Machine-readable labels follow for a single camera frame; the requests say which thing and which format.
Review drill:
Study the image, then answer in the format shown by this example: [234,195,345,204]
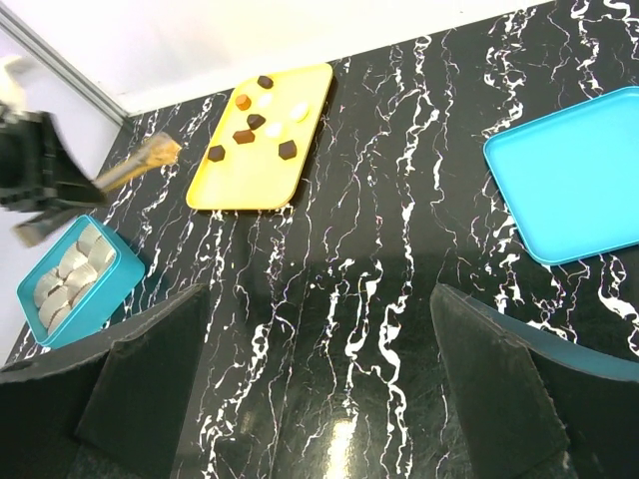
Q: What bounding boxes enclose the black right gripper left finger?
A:
[1,284,209,478]

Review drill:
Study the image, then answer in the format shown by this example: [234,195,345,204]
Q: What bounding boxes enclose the white chocolate round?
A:
[265,123,284,140]

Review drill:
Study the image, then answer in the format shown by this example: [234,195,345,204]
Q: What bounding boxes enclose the dark chocolate top piece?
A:
[247,114,266,131]

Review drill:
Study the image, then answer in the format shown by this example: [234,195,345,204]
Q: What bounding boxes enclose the dark chocolate edge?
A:
[207,145,226,162]

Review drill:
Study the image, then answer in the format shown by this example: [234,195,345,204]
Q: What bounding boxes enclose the blue tin lid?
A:
[483,86,638,265]

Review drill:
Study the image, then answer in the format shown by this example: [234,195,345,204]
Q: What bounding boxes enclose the metal tongs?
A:
[12,132,182,247]

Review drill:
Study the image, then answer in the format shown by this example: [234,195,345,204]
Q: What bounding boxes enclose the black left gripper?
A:
[1,103,106,213]

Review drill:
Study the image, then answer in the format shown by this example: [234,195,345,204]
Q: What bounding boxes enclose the white chocolate top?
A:
[290,102,310,122]

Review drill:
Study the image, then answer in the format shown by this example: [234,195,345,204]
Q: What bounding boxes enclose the brown chocolate block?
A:
[233,129,256,145]

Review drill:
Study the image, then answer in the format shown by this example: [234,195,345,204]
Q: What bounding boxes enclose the dark chocolate topmost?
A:
[257,75,274,90]

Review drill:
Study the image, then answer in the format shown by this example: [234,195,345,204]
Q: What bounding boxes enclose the blue chocolate tin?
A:
[17,216,146,349]

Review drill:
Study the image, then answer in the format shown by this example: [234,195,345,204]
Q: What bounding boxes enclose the dark chocolate square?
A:
[278,140,298,160]

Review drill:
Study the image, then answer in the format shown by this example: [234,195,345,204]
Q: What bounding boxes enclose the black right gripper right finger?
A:
[430,283,638,478]

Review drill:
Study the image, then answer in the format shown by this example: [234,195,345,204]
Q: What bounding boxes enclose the yellow tray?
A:
[186,63,333,211]

